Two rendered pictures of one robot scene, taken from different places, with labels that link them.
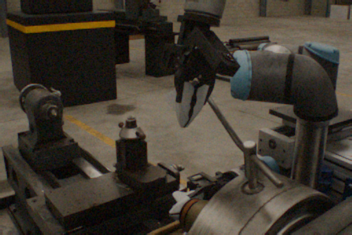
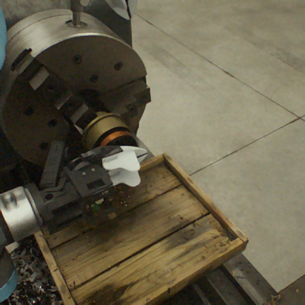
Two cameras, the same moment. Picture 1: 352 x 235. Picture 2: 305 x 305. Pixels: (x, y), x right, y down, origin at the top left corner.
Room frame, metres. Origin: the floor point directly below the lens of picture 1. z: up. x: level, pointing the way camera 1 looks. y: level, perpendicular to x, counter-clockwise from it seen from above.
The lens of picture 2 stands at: (1.21, 0.07, 1.52)
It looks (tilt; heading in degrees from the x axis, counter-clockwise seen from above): 44 degrees down; 185
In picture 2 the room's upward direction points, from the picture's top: straight up
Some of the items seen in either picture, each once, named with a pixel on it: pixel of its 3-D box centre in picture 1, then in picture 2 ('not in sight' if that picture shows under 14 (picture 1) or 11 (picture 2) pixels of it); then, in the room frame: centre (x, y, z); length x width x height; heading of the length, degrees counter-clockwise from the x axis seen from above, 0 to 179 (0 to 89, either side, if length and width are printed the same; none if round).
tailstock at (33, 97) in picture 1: (45, 121); not in sight; (1.54, 0.57, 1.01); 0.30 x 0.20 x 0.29; 37
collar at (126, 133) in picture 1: (131, 130); not in sight; (1.11, 0.14, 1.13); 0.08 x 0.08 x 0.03
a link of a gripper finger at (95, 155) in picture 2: (202, 194); (99, 161); (0.79, -0.06, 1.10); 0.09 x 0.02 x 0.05; 127
